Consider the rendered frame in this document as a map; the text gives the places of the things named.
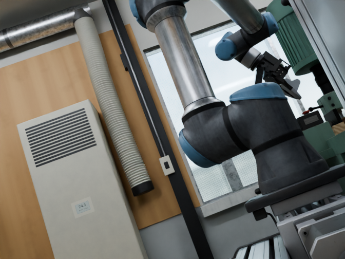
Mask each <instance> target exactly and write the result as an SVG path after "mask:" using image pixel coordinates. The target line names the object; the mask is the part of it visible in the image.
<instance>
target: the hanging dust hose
mask: <svg viewBox="0 0 345 259"><path fill-rule="evenodd" d="M74 27H75V29H76V32H77V35H78V38H79V41H80V44H81V48H82V52H83V55H84V58H85V62H86V65H87V69H88V73H89V76H90V79H91V83H92V85H93V89H94V92H95V95H96V97H97V100H98V103H99V107H100V109H101V111H102V115H103V117H104V119H105V120H104V121H105V123H106V126H107V128H108V130H109V134H110V136H111V139H112V141H113V145H114V147H115V149H116V152H117V154H118V156H119V160H120V162H121V164H122V167H123V169H124V171H125V174H126V176H127V177H126V178H128V179H127V180H128V182H129V185H130V187H131V190H132V193H133V196H134V197H135V196H139V195H142V194H145V193H148V192H150V191H152V190H154V185H153V184H152V180H150V177H149V175H148V174H149V173H148V171H147V169H146V166H145V164H144V162H143V160H142V157H141V155H140V153H139V152H140V151H139V149H138V147H137V145H136V142H135V140H134V138H133V134H132V132H131V130H130V127H129V124H128V121H127V119H126V117H125V113H124V111H123V109H122V105H121V103H120V101H119V100H120V99H119V97H118V95H117V91H116V89H115V86H114V83H113V80H112V77H111V74H110V71H109V68H108V64H107V61H106V58H105V54H104V50H103V47H102V44H101V41H100V38H99V35H98V32H97V29H96V26H95V23H94V21H93V19H92V18H91V17H82V18H80V19H78V20H76V21H75V23H74Z"/></svg>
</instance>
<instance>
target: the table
mask: <svg viewBox="0 0 345 259"><path fill-rule="evenodd" d="M326 142H327V144H328V146H329V149H327V150H325V151H322V152H319V154H320V155H321V156H322V157H323V158H324V159H325V160H326V159H329V158H332V157H334V156H337V155H339V154H342V153H344V152H345V131H343V132H341V133H339V134H337V135H336V136H334V137H332V138H330V139H328V140H326Z"/></svg>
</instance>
